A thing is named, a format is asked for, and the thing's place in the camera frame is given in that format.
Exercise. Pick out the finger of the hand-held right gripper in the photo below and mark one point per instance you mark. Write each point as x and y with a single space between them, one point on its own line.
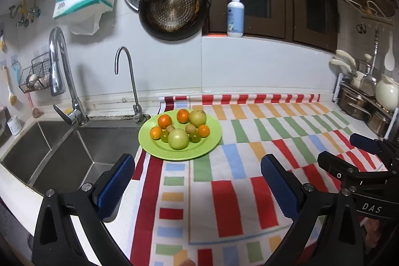
343 169
363 141

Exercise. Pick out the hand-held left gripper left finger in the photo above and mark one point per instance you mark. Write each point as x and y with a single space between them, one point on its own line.
117 185

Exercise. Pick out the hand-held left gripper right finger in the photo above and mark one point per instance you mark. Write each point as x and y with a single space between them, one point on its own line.
280 188

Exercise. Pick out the small orange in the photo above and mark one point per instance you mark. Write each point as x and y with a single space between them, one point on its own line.
183 115
156 132
203 130
164 120

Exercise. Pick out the small green tomato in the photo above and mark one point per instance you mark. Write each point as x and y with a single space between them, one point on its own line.
164 137
195 138

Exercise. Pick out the green plate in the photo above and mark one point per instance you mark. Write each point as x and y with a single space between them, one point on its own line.
187 154

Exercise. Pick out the round green fruit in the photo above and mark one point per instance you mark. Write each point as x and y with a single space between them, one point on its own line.
178 139

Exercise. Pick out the small beige fruit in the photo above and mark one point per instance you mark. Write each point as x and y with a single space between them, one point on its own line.
190 128
170 128

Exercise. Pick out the stainless steel pot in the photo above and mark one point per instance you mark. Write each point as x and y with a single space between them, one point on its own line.
378 124
352 102

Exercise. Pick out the colourful checked tablecloth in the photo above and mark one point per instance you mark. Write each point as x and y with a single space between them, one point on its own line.
233 191

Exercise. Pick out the white ceramic pot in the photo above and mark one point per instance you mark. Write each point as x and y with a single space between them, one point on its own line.
386 93

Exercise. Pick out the stainless steel sink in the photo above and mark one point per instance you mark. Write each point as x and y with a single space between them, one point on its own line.
62 153

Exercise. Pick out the white hanging spoon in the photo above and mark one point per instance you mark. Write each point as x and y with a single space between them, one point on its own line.
389 54

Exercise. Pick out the slim gooseneck faucet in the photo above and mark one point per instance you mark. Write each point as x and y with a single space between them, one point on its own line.
132 82

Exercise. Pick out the spotted yellow-green fruit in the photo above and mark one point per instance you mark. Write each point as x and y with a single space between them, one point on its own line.
197 118

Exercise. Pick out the small brown scrubber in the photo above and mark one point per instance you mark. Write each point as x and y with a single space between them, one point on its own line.
37 112

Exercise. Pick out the small white cup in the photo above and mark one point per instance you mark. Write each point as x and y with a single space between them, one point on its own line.
14 125

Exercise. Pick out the large chrome faucet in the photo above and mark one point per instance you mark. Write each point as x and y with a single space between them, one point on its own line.
59 72

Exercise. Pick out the garlic bulbs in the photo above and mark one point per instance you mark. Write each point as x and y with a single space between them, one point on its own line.
33 78

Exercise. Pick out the hanging yellow dish brush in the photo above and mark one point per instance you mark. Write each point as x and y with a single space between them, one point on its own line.
11 96

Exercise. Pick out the white plastic bag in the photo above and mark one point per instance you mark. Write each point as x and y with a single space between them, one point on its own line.
84 24

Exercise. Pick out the white pump bottle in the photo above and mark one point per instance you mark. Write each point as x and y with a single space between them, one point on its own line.
235 16

